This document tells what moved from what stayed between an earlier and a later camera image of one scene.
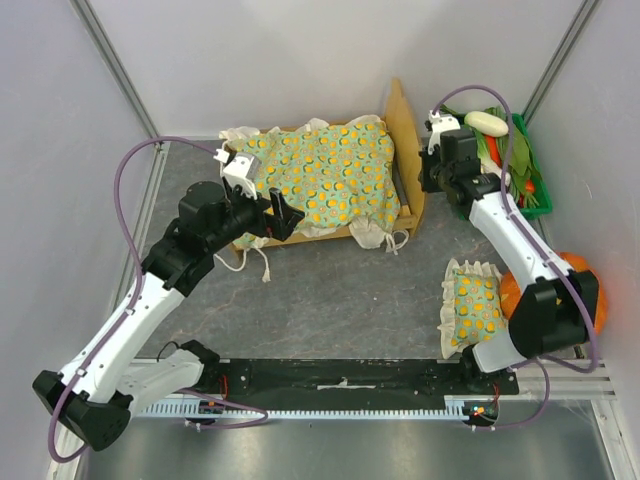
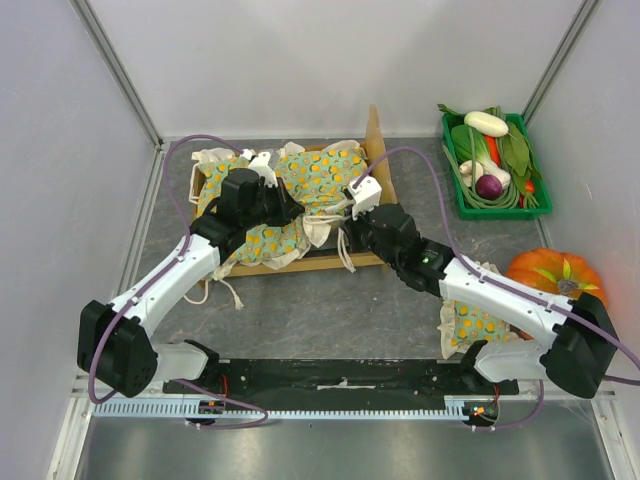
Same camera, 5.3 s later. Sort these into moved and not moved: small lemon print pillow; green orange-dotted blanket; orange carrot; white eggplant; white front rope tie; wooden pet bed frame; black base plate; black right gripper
Moved: white front rope tie; black right gripper; green orange-dotted blanket; wooden pet bed frame
Not moved: black base plate; orange carrot; small lemon print pillow; white eggplant
